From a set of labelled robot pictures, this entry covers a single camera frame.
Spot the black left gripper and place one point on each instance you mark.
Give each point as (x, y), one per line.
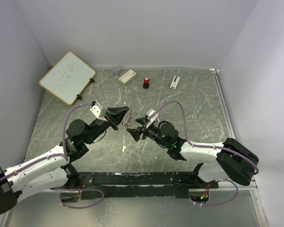
(115, 117)

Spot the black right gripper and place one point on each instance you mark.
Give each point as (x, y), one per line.
(136, 133)

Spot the silver keyring with keys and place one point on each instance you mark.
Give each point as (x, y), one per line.
(128, 120)

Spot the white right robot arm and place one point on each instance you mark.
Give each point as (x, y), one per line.
(217, 161)

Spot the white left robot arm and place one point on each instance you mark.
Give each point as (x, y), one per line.
(54, 168)

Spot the red black stamp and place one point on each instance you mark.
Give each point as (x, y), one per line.
(146, 82)

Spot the white cardboard box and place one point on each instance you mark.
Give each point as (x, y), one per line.
(127, 77)

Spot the clear plastic cup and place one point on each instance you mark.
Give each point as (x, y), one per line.
(116, 69)

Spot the white plastic clip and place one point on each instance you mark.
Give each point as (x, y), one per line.
(175, 82)

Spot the wood framed whiteboard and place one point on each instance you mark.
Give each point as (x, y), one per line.
(68, 78)

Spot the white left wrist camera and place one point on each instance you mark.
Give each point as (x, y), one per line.
(99, 110)

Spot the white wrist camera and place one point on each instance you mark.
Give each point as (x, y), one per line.
(152, 115)
(99, 110)

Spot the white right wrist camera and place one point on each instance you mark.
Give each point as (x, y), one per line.
(152, 115)

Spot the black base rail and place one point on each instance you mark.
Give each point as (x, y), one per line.
(139, 184)

